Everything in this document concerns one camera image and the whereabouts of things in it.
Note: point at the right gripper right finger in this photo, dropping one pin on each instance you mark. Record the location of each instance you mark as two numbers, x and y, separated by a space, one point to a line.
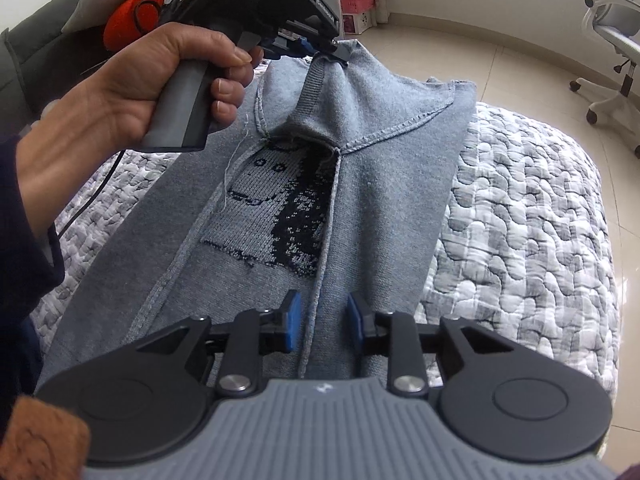
399 338

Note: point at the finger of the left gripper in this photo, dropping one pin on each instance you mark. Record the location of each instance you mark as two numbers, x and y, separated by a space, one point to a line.
279 46
333 51

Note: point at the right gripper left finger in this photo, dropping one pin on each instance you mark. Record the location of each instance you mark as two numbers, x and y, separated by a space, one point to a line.
252 335

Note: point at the grey knit sweater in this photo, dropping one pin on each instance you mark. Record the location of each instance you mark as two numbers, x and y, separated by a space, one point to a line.
334 180

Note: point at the person left hand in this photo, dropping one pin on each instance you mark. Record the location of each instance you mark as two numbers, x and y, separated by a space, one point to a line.
112 109

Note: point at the pink storage basket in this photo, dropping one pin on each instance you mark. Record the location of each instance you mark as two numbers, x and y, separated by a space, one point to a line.
356 6

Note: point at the orange pumpkin plush cushion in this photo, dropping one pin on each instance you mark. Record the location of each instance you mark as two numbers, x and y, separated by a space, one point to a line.
131 20

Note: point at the grey patterned quilt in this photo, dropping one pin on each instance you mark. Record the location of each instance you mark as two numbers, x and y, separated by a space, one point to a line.
523 248

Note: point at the dark grey sofa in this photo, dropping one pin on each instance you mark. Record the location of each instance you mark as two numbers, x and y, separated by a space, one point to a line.
60 65

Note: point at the brown fuzzy sleeve cuff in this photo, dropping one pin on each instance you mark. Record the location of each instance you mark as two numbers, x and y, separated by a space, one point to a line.
43 442

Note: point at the grey office chair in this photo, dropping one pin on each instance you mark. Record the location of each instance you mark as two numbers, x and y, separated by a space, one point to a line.
617 23

